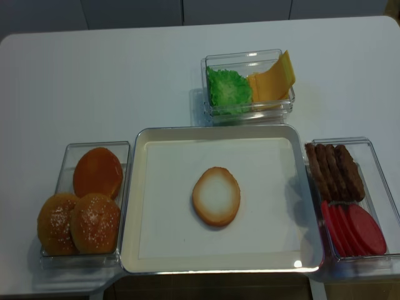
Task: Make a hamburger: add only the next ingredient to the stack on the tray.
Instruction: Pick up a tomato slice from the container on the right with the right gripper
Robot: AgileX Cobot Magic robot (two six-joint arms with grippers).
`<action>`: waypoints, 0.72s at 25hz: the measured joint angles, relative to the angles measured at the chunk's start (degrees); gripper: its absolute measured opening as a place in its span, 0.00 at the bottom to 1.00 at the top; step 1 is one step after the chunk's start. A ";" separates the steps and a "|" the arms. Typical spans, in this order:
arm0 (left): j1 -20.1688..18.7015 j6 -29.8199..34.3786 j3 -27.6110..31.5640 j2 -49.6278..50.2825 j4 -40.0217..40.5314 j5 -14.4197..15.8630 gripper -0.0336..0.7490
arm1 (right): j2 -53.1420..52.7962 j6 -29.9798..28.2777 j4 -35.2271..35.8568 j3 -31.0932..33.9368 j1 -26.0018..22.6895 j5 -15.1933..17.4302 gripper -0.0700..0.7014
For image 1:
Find brown meat patty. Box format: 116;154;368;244
334;144;366;202
305;143;332;202
315;144;340;201
325;144;351;202

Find white paper liner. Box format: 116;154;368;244
139;138;300;258

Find red tomato slice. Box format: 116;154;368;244
327;204;351;257
346;204;387;255
334;206;363;256
321;201;346;256

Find clear bun container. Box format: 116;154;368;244
41;141;131;268

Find bottom bun half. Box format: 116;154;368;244
192;167;241;228

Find sesame bun far left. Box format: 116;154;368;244
37;192;79;256

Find sesame bun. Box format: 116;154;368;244
70;193;121;254
37;192;79;256

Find sesame bun front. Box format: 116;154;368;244
70;193;121;254

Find upright cheese slice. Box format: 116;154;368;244
270;51;296;100

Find plain bun top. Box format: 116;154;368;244
73;147;123;200

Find red tomato slice front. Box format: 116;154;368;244
346;204;387;255

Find flat cheese slices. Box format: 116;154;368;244
247;73;289;104

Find clear meat tomato container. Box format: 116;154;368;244
304;137;399;278

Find white metal tray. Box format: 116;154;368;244
121;124;324;274

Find green lettuce leaf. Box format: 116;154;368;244
207;67;253;115

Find clear lettuce cheese container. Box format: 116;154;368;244
201;49;295;125

